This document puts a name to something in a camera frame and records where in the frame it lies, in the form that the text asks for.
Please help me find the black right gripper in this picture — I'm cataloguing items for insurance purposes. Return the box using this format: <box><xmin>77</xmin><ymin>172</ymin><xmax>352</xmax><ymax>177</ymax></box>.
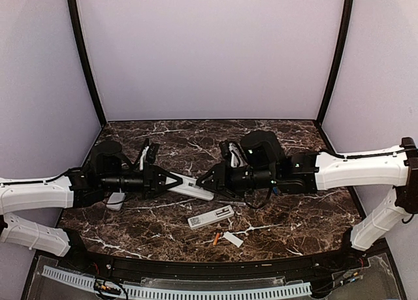
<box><xmin>195</xmin><ymin>159</ymin><xmax>278</xmax><ymax>199</ymax></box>

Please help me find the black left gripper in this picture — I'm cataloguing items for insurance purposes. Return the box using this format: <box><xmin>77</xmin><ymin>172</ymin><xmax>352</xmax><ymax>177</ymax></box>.
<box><xmin>100</xmin><ymin>162</ymin><xmax>183</xmax><ymax>200</ymax></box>

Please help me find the white remote with buttons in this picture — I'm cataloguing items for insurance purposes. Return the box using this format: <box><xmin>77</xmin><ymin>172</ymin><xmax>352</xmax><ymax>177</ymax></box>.
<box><xmin>169</xmin><ymin>176</ymin><xmax>214</xmax><ymax>201</ymax></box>

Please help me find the clear handled screwdriver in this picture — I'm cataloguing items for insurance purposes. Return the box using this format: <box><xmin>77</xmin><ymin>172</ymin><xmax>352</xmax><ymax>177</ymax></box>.
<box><xmin>215</xmin><ymin>200</ymin><xmax>247</xmax><ymax>207</ymax></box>

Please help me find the slim white remote with QR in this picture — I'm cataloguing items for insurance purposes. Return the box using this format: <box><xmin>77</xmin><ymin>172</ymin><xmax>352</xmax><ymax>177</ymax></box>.
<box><xmin>187</xmin><ymin>205</ymin><xmax>234</xmax><ymax>229</ymax></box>

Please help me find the white battery cover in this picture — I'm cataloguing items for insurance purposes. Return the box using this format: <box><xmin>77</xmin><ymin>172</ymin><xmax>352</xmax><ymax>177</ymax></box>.
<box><xmin>223</xmin><ymin>232</ymin><xmax>244</xmax><ymax>248</ymax></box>

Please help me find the orange battery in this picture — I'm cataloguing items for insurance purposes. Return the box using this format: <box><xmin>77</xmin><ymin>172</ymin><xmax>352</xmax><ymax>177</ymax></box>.
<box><xmin>213</xmin><ymin>233</ymin><xmax>221</xmax><ymax>246</ymax></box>

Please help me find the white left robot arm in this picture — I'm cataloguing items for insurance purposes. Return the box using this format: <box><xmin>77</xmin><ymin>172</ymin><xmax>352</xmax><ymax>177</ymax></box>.
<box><xmin>1</xmin><ymin>165</ymin><xmax>183</xmax><ymax>271</ymax></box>

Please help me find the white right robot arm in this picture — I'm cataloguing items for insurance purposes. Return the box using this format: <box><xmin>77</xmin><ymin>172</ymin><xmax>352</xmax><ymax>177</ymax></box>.
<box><xmin>197</xmin><ymin>131</ymin><xmax>417</xmax><ymax>270</ymax></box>

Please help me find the white remote back side up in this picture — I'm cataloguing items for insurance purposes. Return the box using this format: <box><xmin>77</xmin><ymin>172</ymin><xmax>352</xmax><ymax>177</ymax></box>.
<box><xmin>106</xmin><ymin>192</ymin><xmax>126</xmax><ymax>211</ymax></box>

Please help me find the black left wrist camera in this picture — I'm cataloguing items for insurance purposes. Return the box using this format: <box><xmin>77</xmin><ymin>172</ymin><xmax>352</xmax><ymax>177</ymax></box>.
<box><xmin>135</xmin><ymin>139</ymin><xmax>160</xmax><ymax>171</ymax></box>

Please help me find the white slotted cable duct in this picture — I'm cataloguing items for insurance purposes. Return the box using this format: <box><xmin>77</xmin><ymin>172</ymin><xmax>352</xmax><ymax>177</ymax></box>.
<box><xmin>41</xmin><ymin>265</ymin><xmax>312</xmax><ymax>300</ymax></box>

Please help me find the black left frame post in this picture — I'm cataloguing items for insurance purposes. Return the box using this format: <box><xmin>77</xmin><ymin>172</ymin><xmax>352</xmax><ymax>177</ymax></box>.
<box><xmin>67</xmin><ymin>0</ymin><xmax>107</xmax><ymax>128</ymax></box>

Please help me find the black frame post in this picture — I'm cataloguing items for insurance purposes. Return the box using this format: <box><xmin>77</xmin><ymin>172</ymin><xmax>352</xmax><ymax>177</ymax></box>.
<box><xmin>316</xmin><ymin>0</ymin><xmax>354</xmax><ymax>127</ymax></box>
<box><xmin>67</xmin><ymin>0</ymin><xmax>107</xmax><ymax>128</ymax></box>

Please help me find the black right frame post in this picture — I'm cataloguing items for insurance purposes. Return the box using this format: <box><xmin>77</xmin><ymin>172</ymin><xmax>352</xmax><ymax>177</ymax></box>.
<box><xmin>316</xmin><ymin>0</ymin><xmax>354</xmax><ymax>127</ymax></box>

